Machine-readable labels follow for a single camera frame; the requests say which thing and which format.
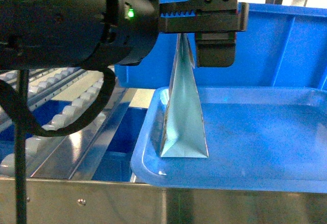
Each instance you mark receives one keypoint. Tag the blue plastic tray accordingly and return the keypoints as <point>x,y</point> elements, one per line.
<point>258,138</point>

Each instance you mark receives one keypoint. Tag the white roller conveyor track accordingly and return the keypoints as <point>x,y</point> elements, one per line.
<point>42,104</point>

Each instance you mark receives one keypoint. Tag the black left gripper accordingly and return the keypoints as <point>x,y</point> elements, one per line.
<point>214,23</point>

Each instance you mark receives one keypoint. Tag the steel rack front rail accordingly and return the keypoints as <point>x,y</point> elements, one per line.
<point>64,201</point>

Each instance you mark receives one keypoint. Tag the large blue bin behind tray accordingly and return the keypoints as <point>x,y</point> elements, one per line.
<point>284,46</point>

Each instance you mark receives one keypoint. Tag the flower gift bag light blue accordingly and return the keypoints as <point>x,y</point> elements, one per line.
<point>183,133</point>

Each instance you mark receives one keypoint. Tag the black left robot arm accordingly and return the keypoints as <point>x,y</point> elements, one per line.
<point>94,34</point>

